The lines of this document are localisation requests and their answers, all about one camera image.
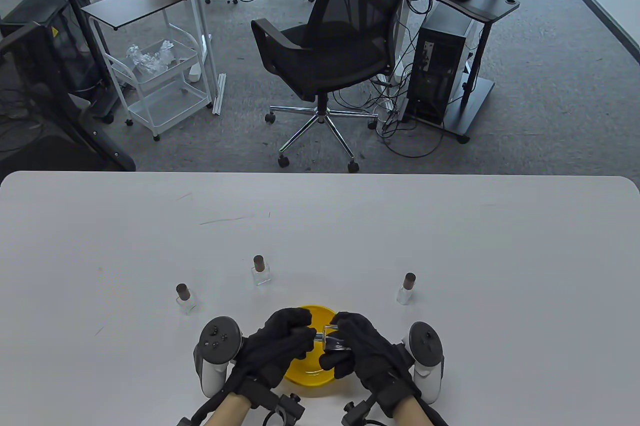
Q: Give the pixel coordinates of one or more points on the person's left hand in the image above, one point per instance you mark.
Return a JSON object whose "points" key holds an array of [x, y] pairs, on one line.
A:
{"points": [[280, 341]]}

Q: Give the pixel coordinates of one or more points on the person's right hand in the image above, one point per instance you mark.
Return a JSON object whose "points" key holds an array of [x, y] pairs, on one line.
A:
{"points": [[370, 346]]}

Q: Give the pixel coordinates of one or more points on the clear glass perfume bottle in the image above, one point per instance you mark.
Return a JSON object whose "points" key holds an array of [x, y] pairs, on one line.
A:
{"points": [[405, 296], [187, 303], [261, 277], [334, 340]]}

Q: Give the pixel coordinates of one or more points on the person's left forearm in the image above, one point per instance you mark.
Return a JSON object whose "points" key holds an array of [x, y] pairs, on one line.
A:
{"points": [[227, 413]]}

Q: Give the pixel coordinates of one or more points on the person's right forearm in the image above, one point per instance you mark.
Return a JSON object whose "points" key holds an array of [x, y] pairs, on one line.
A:
{"points": [[412, 413]]}

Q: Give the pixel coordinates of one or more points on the yellow bowl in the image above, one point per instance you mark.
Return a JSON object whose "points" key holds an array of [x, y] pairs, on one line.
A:
{"points": [[310, 376]]}

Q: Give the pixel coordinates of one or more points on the black and white tracking controller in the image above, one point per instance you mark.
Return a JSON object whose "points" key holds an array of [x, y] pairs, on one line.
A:
{"points": [[218, 338], [426, 346]]}

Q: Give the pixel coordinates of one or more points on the white metal utility cart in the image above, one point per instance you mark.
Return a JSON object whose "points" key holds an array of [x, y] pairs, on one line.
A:
{"points": [[170, 105]]}

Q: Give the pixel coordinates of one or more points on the black computer tower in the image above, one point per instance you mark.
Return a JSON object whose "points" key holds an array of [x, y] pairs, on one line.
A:
{"points": [[440, 66]]}

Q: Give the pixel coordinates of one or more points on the crumpled clear plastic wrap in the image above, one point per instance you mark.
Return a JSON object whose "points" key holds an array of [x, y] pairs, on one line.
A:
{"points": [[150, 59]]}

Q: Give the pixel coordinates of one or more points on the black mesh office chair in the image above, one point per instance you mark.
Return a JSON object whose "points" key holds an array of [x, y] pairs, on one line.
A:
{"points": [[350, 1]]}

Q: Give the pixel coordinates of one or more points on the black mobile computer stand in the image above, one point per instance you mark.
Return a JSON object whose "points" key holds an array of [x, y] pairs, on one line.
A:
{"points": [[492, 9]]}

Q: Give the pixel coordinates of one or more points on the dark wooden cart top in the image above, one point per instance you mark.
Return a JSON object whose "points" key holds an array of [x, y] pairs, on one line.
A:
{"points": [[135, 4]]}

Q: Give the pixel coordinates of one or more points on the black equipment cabinet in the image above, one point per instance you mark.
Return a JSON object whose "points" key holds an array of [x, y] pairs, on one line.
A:
{"points": [[60, 46]]}

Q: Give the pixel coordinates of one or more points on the black stand pole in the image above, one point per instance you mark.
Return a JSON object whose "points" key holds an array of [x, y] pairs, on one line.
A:
{"points": [[75, 1]]}

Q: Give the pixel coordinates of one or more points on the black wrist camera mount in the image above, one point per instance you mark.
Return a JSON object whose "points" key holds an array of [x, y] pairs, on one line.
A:
{"points": [[356, 411], [287, 408]]}

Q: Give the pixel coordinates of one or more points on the white metal frame desk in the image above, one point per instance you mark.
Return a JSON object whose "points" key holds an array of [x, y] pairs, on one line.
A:
{"points": [[201, 21]]}

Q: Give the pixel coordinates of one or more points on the large black equipment frame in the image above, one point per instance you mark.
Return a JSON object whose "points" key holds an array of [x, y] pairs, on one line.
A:
{"points": [[30, 86]]}

